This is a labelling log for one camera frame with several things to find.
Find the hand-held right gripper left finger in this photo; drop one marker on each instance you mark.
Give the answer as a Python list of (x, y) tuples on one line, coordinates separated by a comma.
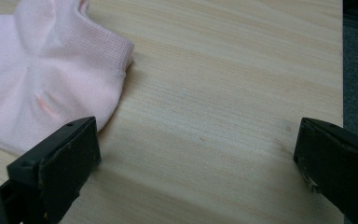
[(65, 155)]

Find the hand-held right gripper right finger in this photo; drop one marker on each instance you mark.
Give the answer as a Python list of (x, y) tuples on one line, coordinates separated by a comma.
[(341, 168)]

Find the pink sock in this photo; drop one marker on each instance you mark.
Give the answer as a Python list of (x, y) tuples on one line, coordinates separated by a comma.
[(59, 77)]

